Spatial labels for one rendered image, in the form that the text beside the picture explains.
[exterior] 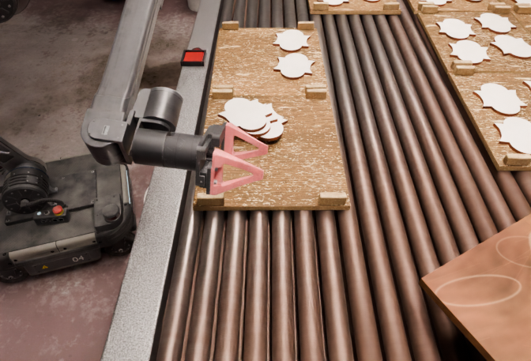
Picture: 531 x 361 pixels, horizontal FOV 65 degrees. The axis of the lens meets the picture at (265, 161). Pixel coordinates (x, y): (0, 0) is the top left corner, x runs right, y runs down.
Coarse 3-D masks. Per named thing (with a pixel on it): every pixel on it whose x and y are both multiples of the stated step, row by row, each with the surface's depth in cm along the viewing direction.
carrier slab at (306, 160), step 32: (256, 96) 121; (288, 96) 121; (288, 128) 111; (320, 128) 111; (256, 160) 102; (288, 160) 102; (320, 160) 102; (224, 192) 95; (256, 192) 95; (288, 192) 95; (320, 192) 95
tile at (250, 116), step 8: (232, 104) 110; (240, 104) 110; (248, 104) 110; (256, 104) 110; (224, 112) 108; (232, 112) 108; (240, 112) 108; (248, 112) 108; (256, 112) 108; (264, 112) 108; (272, 112) 108; (232, 120) 105; (240, 120) 105; (248, 120) 105; (256, 120) 105; (264, 120) 105; (240, 128) 104; (248, 128) 103; (256, 128) 103
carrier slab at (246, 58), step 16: (224, 32) 148; (240, 32) 148; (256, 32) 148; (272, 32) 148; (304, 32) 148; (224, 48) 140; (240, 48) 140; (256, 48) 140; (272, 48) 140; (304, 48) 140; (320, 48) 140; (224, 64) 133; (240, 64) 133; (256, 64) 133; (272, 64) 133; (320, 64) 133; (224, 80) 127; (240, 80) 127; (256, 80) 127; (272, 80) 127; (288, 80) 127; (304, 80) 127; (320, 80) 127
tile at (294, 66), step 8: (288, 56) 135; (296, 56) 135; (304, 56) 135; (280, 64) 131; (288, 64) 131; (296, 64) 131; (304, 64) 131; (312, 64) 132; (288, 72) 128; (296, 72) 128; (304, 72) 128
